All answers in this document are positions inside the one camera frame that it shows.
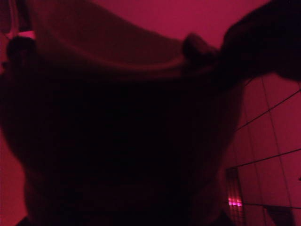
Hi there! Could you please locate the black thermos cup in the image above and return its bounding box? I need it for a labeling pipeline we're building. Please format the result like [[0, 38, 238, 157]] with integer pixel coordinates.
[[0, 0, 301, 226]]

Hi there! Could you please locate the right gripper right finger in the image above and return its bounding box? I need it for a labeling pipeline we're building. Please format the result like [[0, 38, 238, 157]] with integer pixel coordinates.
[[185, 188, 236, 226]]

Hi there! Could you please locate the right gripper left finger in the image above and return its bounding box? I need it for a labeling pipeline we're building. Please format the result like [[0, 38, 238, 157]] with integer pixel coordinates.
[[14, 188, 62, 226]]

